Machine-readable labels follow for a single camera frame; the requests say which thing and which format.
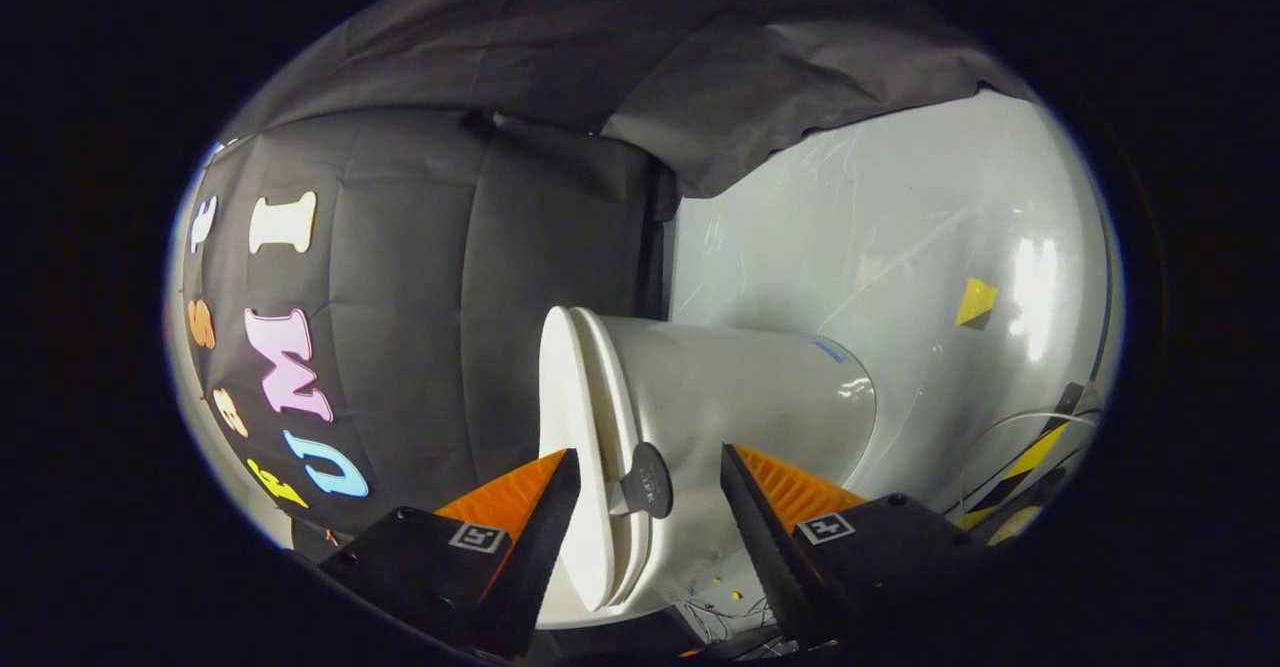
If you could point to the white toilet lid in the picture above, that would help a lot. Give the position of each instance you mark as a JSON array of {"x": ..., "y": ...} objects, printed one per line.
[{"x": 565, "y": 427}]

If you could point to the white toilet body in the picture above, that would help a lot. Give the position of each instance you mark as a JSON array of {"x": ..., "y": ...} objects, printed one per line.
[{"x": 740, "y": 397}]

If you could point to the tan round object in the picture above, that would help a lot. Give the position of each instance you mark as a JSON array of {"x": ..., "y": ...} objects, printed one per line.
[{"x": 1015, "y": 525}]

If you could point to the yellow tape piece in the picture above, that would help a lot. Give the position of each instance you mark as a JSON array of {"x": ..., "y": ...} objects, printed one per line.
[{"x": 975, "y": 299}]

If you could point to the black backdrop cloth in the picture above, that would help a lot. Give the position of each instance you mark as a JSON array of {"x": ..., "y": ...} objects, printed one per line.
[{"x": 430, "y": 247}]

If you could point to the black yellow hazard tape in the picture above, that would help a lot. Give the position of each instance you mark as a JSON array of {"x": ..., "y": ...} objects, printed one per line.
[{"x": 1035, "y": 457}]

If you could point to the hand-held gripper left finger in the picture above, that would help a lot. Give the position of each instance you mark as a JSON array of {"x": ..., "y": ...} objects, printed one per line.
[{"x": 535, "y": 557}]

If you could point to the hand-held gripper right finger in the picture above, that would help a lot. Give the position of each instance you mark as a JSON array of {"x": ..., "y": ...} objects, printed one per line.
[{"x": 765, "y": 547}]

